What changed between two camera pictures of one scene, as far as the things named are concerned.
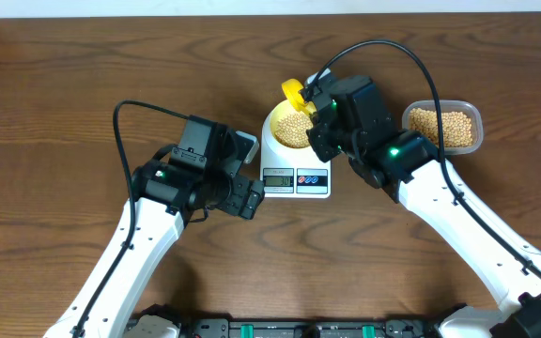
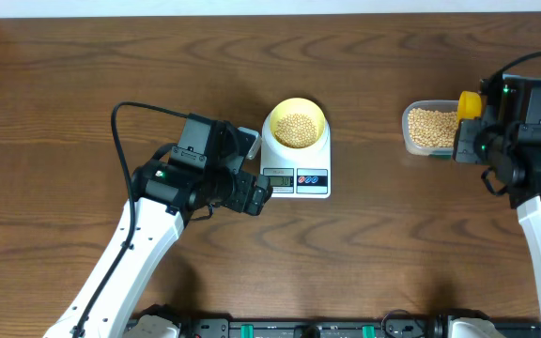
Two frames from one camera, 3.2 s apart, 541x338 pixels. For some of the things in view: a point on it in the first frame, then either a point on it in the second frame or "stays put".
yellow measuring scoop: [292, 88] → [470, 105]
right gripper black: [317, 137] → [463, 149]
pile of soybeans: [456, 127] stays put
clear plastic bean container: [462, 127] stays put
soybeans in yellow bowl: [291, 130] stays put
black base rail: [224, 328] stays put
